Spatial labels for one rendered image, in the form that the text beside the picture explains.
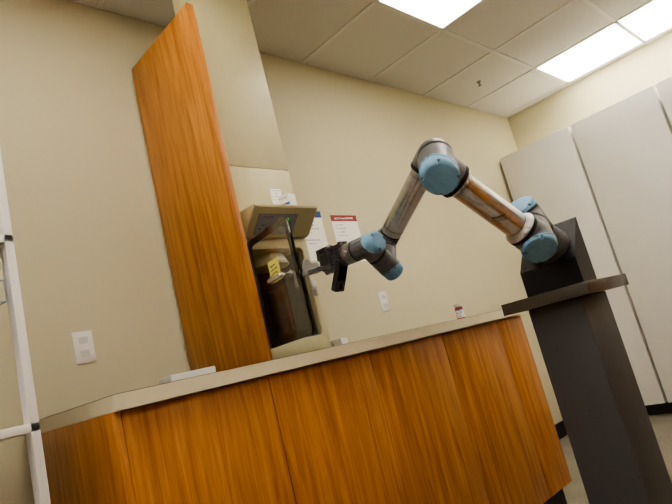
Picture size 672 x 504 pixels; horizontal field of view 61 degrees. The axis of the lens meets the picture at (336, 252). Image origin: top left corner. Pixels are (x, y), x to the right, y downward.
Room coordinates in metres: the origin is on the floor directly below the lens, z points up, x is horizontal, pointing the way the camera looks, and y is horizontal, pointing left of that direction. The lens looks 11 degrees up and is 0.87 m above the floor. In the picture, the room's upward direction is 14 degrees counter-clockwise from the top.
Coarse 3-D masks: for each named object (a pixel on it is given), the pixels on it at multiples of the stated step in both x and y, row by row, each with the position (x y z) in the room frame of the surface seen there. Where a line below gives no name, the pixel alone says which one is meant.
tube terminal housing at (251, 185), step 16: (240, 176) 2.10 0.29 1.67; (256, 176) 2.16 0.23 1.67; (272, 176) 2.22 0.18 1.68; (288, 176) 2.29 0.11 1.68; (240, 192) 2.09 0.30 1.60; (256, 192) 2.15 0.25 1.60; (288, 192) 2.27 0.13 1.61; (240, 208) 2.08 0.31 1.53; (304, 240) 2.29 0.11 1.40; (304, 256) 2.27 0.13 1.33; (320, 304) 2.29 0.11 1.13; (320, 320) 2.27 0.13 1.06; (320, 336) 2.26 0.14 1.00; (272, 352) 2.08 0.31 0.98; (288, 352) 2.13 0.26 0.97; (304, 352) 2.19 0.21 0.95
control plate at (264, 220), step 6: (258, 216) 2.03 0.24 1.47; (264, 216) 2.04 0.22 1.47; (270, 216) 2.06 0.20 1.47; (276, 216) 2.09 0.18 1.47; (288, 216) 2.13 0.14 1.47; (294, 216) 2.15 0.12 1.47; (258, 222) 2.04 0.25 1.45; (264, 222) 2.06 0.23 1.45; (270, 222) 2.08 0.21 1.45; (294, 222) 2.17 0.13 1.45; (258, 228) 2.06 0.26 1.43; (264, 228) 2.08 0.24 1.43
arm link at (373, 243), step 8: (376, 232) 1.85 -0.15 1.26; (352, 240) 1.91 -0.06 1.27; (360, 240) 1.86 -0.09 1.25; (368, 240) 1.83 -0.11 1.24; (376, 240) 1.84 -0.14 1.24; (384, 240) 1.87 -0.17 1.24; (352, 248) 1.88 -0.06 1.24; (360, 248) 1.86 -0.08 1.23; (368, 248) 1.84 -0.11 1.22; (376, 248) 1.84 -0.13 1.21; (384, 248) 1.86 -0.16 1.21; (352, 256) 1.90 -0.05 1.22; (360, 256) 1.89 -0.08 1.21; (368, 256) 1.88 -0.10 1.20; (376, 256) 1.88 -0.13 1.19
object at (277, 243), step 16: (272, 224) 1.88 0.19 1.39; (288, 224) 1.81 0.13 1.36; (256, 240) 1.99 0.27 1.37; (272, 240) 1.90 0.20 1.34; (288, 240) 1.82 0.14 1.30; (256, 256) 2.01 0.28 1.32; (272, 256) 1.92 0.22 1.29; (288, 256) 1.84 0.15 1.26; (256, 272) 2.03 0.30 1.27; (272, 288) 1.96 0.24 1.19; (288, 288) 1.87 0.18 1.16; (272, 304) 1.98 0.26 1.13; (288, 304) 1.89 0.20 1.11; (304, 304) 1.81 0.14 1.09; (272, 320) 2.00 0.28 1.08; (288, 320) 1.91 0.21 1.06; (304, 320) 1.83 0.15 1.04; (272, 336) 2.02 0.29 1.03; (288, 336) 1.93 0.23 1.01; (304, 336) 1.85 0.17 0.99
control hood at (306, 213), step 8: (248, 208) 2.00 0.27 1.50; (256, 208) 2.00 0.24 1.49; (264, 208) 2.02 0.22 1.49; (272, 208) 2.05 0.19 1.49; (280, 208) 2.08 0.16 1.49; (288, 208) 2.10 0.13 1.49; (296, 208) 2.13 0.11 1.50; (304, 208) 2.16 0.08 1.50; (312, 208) 2.19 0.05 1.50; (248, 216) 2.01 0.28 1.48; (256, 216) 2.02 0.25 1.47; (304, 216) 2.19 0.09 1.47; (312, 216) 2.22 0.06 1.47; (248, 224) 2.02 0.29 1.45; (296, 224) 2.19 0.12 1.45; (304, 224) 2.22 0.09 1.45; (248, 232) 2.04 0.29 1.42; (296, 232) 2.21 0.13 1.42; (304, 232) 2.24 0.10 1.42
